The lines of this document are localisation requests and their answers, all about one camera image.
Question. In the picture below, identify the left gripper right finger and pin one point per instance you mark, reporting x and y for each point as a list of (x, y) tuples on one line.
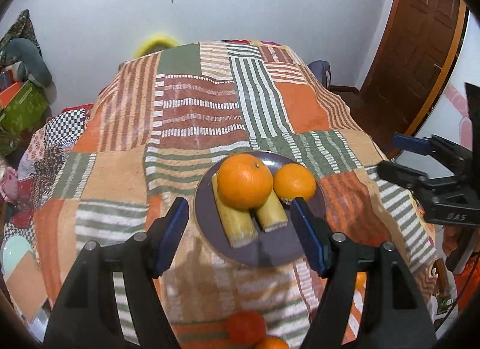
[(394, 313)]

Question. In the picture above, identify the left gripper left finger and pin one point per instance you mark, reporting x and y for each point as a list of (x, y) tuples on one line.
[(109, 300)]

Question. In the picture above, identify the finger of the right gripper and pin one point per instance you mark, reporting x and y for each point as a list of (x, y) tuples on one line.
[(419, 183), (453, 156)]

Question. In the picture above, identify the small mandarin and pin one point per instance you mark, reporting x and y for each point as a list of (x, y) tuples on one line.
[(360, 281), (271, 342)]

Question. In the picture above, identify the large orange with sticker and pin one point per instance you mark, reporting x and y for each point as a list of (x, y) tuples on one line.
[(292, 181)]

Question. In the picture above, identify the large red tomato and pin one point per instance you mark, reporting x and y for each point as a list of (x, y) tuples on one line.
[(246, 328)]

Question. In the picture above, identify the large orange with dimple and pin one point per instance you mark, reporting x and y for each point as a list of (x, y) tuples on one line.
[(244, 182)]

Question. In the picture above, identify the brown wooden door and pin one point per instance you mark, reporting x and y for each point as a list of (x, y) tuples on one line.
[(417, 51)]

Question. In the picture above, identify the purple ceramic plate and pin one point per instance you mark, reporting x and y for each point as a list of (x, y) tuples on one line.
[(274, 241)]

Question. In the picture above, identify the pink toy figure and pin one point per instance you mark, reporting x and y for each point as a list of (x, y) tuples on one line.
[(9, 184)]

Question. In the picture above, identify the blue grey backpack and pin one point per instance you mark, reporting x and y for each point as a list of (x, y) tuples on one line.
[(322, 71)]

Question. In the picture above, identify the checkered quilt underneath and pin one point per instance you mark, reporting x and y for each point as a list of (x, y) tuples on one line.
[(39, 166)]

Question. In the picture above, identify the striped patchwork blanket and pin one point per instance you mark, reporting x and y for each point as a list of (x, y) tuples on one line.
[(163, 122)]

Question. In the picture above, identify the green storage box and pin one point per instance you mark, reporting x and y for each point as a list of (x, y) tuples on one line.
[(22, 106)]

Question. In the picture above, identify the grey green plush pillow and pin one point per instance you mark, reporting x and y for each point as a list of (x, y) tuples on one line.
[(24, 51)]

